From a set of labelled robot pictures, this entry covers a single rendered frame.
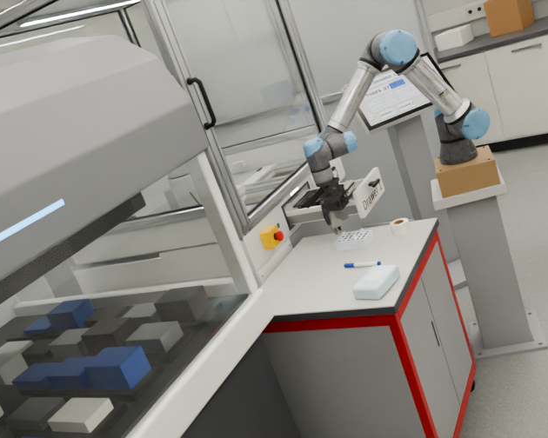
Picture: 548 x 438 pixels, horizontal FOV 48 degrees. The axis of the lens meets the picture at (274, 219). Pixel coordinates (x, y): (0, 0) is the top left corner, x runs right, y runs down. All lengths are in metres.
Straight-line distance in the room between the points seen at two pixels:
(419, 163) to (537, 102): 2.01
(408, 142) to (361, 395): 1.68
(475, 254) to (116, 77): 1.67
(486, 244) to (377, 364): 0.88
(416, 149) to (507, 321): 1.09
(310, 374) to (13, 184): 1.23
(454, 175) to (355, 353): 0.88
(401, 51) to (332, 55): 2.03
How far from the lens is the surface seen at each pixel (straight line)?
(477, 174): 2.50
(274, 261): 2.40
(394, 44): 2.23
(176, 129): 1.64
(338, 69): 4.24
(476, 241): 2.64
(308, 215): 2.49
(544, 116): 5.29
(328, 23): 4.21
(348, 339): 1.97
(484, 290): 2.74
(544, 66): 5.19
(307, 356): 2.08
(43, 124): 1.38
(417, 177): 3.43
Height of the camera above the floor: 1.62
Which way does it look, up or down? 17 degrees down
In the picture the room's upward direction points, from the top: 20 degrees counter-clockwise
